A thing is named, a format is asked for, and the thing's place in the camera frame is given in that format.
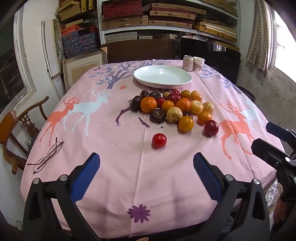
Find stack of tan boxes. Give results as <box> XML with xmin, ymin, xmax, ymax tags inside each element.
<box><xmin>57</xmin><ymin>0</ymin><xmax>96</xmax><ymax>22</ymax></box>

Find dark brown chair back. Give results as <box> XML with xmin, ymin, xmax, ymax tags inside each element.
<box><xmin>101</xmin><ymin>39</ymin><xmax>180</xmax><ymax>64</ymax></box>

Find pale pink drink can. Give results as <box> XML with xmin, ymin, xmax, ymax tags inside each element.
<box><xmin>183</xmin><ymin>56</ymin><xmax>194</xmax><ymax>71</ymax></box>

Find person's right hand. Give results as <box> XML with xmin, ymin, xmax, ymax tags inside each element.
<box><xmin>273</xmin><ymin>195</ymin><xmax>287</xmax><ymax>224</ymax></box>

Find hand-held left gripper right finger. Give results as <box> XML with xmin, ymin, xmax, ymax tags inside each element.
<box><xmin>193</xmin><ymin>152</ymin><xmax>271</xmax><ymax>241</ymax></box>

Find pink deer print tablecloth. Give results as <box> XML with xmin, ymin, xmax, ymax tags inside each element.
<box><xmin>20</xmin><ymin>59</ymin><xmax>286</xmax><ymax>238</ymax></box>

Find white oval plate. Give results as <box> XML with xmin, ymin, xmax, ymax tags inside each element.
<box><xmin>133</xmin><ymin>65</ymin><xmax>193</xmax><ymax>89</ymax></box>

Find bright window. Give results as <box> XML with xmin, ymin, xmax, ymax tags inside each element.
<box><xmin>268</xmin><ymin>5</ymin><xmax>296</xmax><ymax>82</ymax></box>

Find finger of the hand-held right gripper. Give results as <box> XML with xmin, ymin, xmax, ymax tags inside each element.
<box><xmin>266</xmin><ymin>122</ymin><xmax>296</xmax><ymax>145</ymax></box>
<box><xmin>251</xmin><ymin>138</ymin><xmax>296</xmax><ymax>173</ymax></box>

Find large orange tangerine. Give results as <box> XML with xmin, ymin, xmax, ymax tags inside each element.
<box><xmin>140</xmin><ymin>96</ymin><xmax>158</xmax><ymax>114</ymax></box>
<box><xmin>175</xmin><ymin>98</ymin><xmax>191</xmax><ymax>112</ymax></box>

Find carved wooden chair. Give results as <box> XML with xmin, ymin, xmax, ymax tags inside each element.
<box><xmin>0</xmin><ymin>96</ymin><xmax>49</xmax><ymax>175</ymax></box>

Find grey marble slab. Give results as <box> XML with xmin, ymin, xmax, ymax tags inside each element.
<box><xmin>53</xmin><ymin>19</ymin><xmax>66</xmax><ymax>67</ymax></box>

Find stack of orange patterned boxes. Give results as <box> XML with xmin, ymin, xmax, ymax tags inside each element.
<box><xmin>61</xmin><ymin>25</ymin><xmax>99</xmax><ymax>36</ymax></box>

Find white framed dark window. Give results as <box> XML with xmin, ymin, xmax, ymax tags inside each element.
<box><xmin>0</xmin><ymin>11</ymin><xmax>37</xmax><ymax>116</ymax></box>

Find stack of blue floral boxes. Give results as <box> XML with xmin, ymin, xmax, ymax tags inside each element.
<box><xmin>61</xmin><ymin>31</ymin><xmax>100</xmax><ymax>58</ymax></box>

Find pale orange round fruit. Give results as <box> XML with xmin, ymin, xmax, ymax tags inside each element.
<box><xmin>190</xmin><ymin>100</ymin><xmax>204</xmax><ymax>114</ymax></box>

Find framed picture in cardboard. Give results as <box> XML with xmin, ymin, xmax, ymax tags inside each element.
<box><xmin>62</xmin><ymin>47</ymin><xmax>108</xmax><ymax>91</ymax></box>

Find white long board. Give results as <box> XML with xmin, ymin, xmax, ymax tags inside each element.
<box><xmin>41</xmin><ymin>21</ymin><xmax>60</xmax><ymax>98</ymax></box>

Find black stool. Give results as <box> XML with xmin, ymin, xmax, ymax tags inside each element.
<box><xmin>231</xmin><ymin>85</ymin><xmax>255</xmax><ymax>101</ymax></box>

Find thin frame eyeglasses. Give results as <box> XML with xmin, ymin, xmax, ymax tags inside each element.
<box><xmin>27</xmin><ymin>137</ymin><xmax>64</xmax><ymax>174</ymax></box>

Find yellow striped pepino melon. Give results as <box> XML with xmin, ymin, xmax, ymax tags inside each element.
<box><xmin>202</xmin><ymin>101</ymin><xmax>214</xmax><ymax>114</ymax></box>
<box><xmin>166</xmin><ymin>107</ymin><xmax>183</xmax><ymax>123</ymax></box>

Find white paper cup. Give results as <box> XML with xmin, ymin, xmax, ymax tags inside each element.
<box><xmin>193</xmin><ymin>57</ymin><xmax>206</xmax><ymax>72</ymax></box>

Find brick pattern curtain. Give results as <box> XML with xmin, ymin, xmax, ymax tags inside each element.
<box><xmin>245</xmin><ymin>0</ymin><xmax>274</xmax><ymax>71</ymax></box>

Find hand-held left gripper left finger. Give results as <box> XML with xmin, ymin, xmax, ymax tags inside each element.
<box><xmin>23</xmin><ymin>152</ymin><xmax>102</xmax><ymax>241</ymax></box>

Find black monitor screen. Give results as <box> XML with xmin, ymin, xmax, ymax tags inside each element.
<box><xmin>179</xmin><ymin>37</ymin><xmax>241</xmax><ymax>85</ymax></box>

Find stack of wooden frames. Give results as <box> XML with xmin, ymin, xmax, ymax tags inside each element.
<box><xmin>194</xmin><ymin>17</ymin><xmax>240</xmax><ymax>45</ymax></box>

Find stack of woven flat boxes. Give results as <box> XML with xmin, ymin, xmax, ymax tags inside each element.
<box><xmin>102</xmin><ymin>0</ymin><xmax>240</xmax><ymax>45</ymax></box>

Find white metal shelf rack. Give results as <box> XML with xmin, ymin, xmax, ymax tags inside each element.
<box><xmin>97</xmin><ymin>0</ymin><xmax>241</xmax><ymax>47</ymax></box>

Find dark red tomato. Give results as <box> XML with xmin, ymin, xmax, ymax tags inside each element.
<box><xmin>167</xmin><ymin>93</ymin><xmax>181</xmax><ymax>104</ymax></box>
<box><xmin>203</xmin><ymin>120</ymin><xmax>219</xmax><ymax>138</ymax></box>

